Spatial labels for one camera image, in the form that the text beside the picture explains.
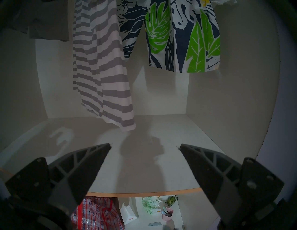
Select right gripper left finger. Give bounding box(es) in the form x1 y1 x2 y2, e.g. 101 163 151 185
5 143 112 216

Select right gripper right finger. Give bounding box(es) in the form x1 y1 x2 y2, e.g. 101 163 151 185
180 144 285 226

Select grey white striped shirt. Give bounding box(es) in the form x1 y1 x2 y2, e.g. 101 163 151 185
73 0 136 132

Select tropical leaf print shorts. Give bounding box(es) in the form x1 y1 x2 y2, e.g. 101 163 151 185
116 0 221 73

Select plain white shirt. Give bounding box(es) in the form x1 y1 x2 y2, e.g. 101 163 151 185
210 0 238 6

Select lilac wardrobe door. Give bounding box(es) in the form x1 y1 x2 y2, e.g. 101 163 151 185
258 14 297 204

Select red plaid woven bag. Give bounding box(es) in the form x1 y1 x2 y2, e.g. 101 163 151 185
71 196 126 230

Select green white plastic bag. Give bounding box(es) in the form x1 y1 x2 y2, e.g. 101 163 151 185
142 197 163 215

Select plain grey shirt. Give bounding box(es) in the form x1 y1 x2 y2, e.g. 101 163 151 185
12 0 70 42

